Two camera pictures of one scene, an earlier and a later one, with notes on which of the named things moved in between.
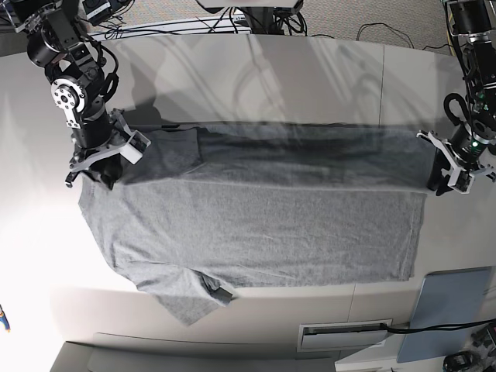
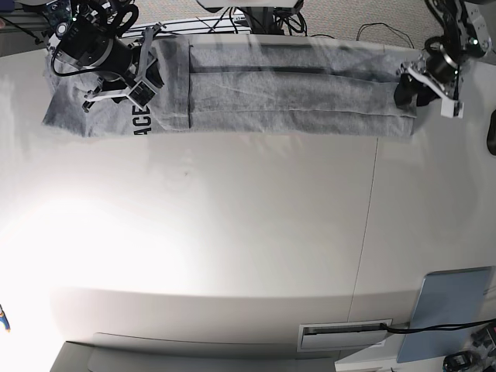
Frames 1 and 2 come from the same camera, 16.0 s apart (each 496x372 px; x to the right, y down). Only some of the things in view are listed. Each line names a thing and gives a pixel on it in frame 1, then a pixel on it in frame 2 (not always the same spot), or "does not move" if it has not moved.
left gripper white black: (105, 136) to (121, 66)
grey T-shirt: (211, 205) to (242, 84)
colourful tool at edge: (4, 319) does not move
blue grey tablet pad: (449, 298) does not move
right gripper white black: (469, 156) to (434, 76)
